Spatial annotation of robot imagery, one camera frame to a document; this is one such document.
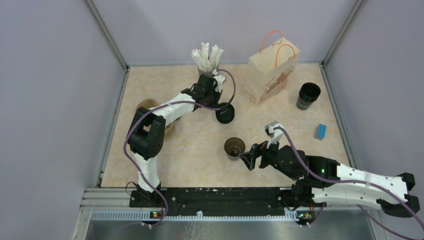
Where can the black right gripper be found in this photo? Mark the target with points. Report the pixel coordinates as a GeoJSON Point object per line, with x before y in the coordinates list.
{"type": "Point", "coordinates": [257, 149]}

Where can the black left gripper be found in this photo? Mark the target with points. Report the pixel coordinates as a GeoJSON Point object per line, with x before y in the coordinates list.
{"type": "Point", "coordinates": [217, 96]}

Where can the translucent brown plastic cup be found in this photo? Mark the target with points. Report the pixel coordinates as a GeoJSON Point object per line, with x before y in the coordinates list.
{"type": "Point", "coordinates": [234, 147]}

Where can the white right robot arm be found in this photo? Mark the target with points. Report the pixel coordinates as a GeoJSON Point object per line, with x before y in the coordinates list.
{"type": "Point", "coordinates": [320, 180]}

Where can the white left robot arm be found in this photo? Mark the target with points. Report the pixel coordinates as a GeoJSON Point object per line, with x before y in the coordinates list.
{"type": "Point", "coordinates": [145, 137]}

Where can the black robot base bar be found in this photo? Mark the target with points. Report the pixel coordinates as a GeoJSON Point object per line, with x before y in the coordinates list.
{"type": "Point", "coordinates": [221, 201]}

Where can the white wrapped straws bundle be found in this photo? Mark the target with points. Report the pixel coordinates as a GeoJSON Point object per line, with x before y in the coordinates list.
{"type": "Point", "coordinates": [208, 57]}

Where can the teddy bear paper bag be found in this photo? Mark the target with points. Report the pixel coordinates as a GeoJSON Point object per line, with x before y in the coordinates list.
{"type": "Point", "coordinates": [269, 69]}

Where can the blue toy brick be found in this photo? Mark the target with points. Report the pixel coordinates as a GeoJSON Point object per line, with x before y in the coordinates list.
{"type": "Point", "coordinates": [320, 132]}

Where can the black paper cup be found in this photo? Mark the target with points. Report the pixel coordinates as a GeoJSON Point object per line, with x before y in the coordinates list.
{"type": "Point", "coordinates": [308, 93]}

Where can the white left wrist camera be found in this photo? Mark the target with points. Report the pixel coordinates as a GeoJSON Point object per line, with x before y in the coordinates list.
{"type": "Point", "coordinates": [220, 80]}

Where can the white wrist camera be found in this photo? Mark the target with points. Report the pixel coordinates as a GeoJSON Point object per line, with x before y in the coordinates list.
{"type": "Point", "coordinates": [220, 80]}
{"type": "Point", "coordinates": [274, 131]}

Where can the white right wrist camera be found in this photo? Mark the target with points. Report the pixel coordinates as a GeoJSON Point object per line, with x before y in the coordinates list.
{"type": "Point", "coordinates": [274, 131]}

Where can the aluminium frame rail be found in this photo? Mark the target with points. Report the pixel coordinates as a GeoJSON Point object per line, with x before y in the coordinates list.
{"type": "Point", "coordinates": [98, 98]}

